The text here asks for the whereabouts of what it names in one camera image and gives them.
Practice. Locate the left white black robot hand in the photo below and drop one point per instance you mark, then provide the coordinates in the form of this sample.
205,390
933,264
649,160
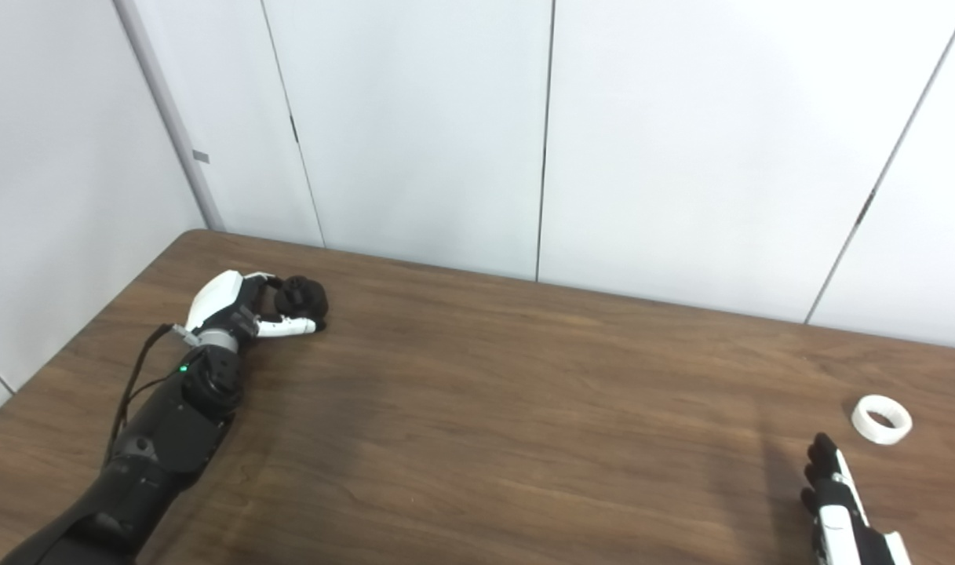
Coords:
218,294

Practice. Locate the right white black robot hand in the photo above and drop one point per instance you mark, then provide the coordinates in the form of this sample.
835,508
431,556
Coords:
834,526

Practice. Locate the round black part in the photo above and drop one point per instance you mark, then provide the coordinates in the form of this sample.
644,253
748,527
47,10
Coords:
308,298

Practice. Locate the grey wall corner trim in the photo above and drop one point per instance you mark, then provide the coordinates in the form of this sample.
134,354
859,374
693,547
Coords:
171,125

